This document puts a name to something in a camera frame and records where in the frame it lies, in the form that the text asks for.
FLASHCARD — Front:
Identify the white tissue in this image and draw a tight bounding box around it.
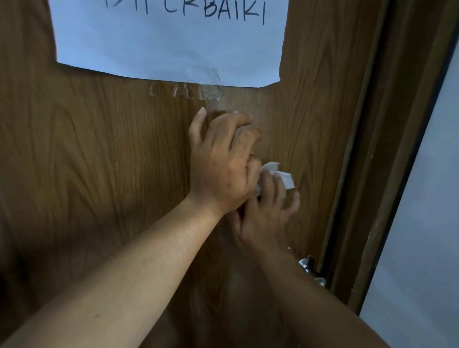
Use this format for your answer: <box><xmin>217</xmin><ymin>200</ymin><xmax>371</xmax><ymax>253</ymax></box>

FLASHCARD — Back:
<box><xmin>255</xmin><ymin>162</ymin><xmax>295</xmax><ymax>196</ymax></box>

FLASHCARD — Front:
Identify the person's right forearm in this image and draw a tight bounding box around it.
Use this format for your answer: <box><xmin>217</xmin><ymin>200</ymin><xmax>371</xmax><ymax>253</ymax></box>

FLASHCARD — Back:
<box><xmin>235</xmin><ymin>244</ymin><xmax>391</xmax><ymax>348</ymax></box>

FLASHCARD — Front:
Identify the white paper sign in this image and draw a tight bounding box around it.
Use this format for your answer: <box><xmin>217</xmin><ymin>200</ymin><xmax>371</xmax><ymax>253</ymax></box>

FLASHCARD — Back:
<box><xmin>48</xmin><ymin>0</ymin><xmax>290</xmax><ymax>89</ymax></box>

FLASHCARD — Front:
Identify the person's left forearm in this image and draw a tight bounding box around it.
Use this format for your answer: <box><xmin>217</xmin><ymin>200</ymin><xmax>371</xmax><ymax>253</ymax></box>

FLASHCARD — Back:
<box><xmin>0</xmin><ymin>195</ymin><xmax>224</xmax><ymax>348</ymax></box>

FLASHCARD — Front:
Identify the person's left hand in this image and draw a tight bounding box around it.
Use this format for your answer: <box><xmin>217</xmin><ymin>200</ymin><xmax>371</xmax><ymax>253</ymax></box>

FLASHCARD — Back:
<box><xmin>186</xmin><ymin>107</ymin><xmax>263</xmax><ymax>217</ymax></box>

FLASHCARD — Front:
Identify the clear crinkled adhesive tape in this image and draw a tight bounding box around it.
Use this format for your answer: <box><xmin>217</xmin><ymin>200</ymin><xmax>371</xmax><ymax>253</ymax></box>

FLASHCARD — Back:
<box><xmin>148</xmin><ymin>68</ymin><xmax>225</xmax><ymax>103</ymax></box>

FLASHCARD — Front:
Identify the silver door knob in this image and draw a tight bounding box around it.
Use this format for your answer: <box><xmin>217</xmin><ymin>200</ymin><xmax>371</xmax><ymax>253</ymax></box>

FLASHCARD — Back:
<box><xmin>297</xmin><ymin>256</ymin><xmax>327</xmax><ymax>288</ymax></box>

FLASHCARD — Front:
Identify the brown wooden door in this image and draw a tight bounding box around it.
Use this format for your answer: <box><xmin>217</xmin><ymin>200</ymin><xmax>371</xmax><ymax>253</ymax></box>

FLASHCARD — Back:
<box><xmin>0</xmin><ymin>0</ymin><xmax>391</xmax><ymax>348</ymax></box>

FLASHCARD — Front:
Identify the person's right hand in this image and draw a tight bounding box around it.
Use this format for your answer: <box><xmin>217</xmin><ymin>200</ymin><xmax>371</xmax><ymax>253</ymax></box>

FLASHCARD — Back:
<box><xmin>229</xmin><ymin>170</ymin><xmax>301</xmax><ymax>256</ymax></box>

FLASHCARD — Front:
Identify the brown wooden door frame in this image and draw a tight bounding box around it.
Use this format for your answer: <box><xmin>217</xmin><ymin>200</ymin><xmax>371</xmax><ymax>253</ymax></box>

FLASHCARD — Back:
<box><xmin>318</xmin><ymin>0</ymin><xmax>459</xmax><ymax>317</ymax></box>

